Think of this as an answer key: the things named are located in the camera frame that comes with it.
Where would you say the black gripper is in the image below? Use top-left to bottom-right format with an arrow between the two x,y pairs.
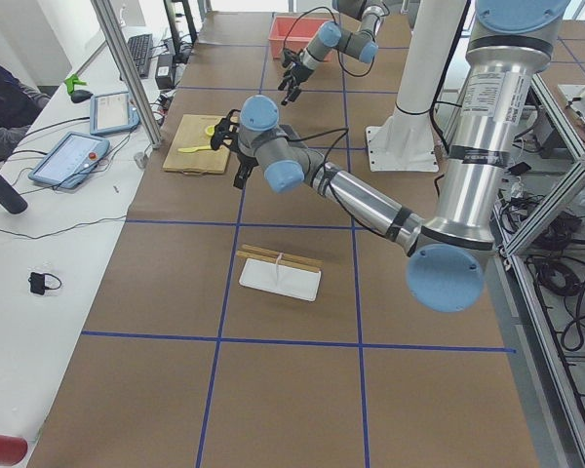
278,63 -> 314,105
233,150 -> 258,189

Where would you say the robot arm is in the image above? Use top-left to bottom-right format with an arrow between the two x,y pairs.
278,1 -> 390,106
233,1 -> 566,312

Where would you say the black water bottle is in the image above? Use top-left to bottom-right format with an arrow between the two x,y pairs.
0,175 -> 28,215

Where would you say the pink plastic bin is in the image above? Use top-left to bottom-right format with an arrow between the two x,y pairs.
268,15 -> 329,60

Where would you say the yellow plastic knife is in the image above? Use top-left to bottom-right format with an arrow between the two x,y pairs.
177,145 -> 213,154

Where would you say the bamboo cutting board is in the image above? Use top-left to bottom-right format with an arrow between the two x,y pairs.
162,114 -> 230,175

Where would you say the right wooden chopstick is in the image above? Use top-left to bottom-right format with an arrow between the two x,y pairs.
235,251 -> 322,273

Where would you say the wooden chopstick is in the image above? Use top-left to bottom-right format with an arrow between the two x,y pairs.
238,244 -> 323,266
235,251 -> 322,273

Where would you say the left wooden chopstick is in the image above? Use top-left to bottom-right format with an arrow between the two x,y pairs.
238,244 -> 323,266

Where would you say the white rectangular tray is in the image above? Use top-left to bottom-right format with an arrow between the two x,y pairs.
239,258 -> 322,301

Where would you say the black power adapter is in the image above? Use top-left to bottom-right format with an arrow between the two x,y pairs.
155,54 -> 176,90

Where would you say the far teach pendant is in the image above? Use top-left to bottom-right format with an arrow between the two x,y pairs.
90,91 -> 140,137

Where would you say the teach pendant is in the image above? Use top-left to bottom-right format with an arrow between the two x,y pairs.
90,91 -> 140,137
28,132 -> 110,190

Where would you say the black keyboard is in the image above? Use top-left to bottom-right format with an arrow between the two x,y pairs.
127,34 -> 154,78

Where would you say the near teach pendant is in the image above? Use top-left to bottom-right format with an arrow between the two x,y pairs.
28,132 -> 110,190

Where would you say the black computer mouse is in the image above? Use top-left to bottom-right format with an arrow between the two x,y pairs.
70,90 -> 93,103

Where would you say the green clamp tool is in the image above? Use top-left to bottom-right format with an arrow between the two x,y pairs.
63,74 -> 87,95

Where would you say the small black device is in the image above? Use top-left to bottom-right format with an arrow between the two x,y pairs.
28,272 -> 62,295

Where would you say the seated person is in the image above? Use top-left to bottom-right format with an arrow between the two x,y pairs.
0,65 -> 51,162

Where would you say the red fire extinguisher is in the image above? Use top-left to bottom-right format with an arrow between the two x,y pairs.
0,435 -> 28,466

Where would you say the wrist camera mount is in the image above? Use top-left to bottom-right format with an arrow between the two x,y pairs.
281,48 -> 302,68
210,109 -> 239,152

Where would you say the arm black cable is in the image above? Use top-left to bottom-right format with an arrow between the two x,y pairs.
287,127 -> 350,152
280,5 -> 376,77

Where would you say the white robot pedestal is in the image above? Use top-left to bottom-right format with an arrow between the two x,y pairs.
366,0 -> 469,173

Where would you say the aluminium frame post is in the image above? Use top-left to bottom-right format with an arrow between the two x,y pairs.
91,0 -> 162,149

